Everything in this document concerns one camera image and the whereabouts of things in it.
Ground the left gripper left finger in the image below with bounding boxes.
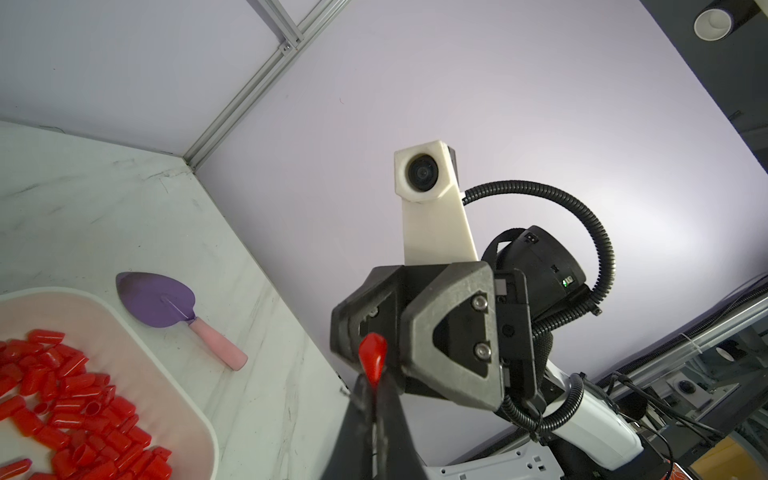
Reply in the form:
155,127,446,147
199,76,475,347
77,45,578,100
321,374,375,480

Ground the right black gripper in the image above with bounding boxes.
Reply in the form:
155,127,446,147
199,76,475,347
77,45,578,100
330,261,538,411

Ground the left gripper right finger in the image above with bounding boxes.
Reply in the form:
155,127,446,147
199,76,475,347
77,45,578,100
376,370,428,480

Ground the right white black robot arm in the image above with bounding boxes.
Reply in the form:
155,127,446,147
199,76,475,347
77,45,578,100
296,202,641,467

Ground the white tray of sleeves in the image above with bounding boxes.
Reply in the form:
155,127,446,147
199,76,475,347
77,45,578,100
1,288,219,479

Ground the purple pink brush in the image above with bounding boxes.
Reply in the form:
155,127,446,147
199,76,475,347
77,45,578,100
115,272,248,371

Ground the black corrugated cable hose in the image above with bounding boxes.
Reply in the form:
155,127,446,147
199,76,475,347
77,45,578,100
461,179,617,436

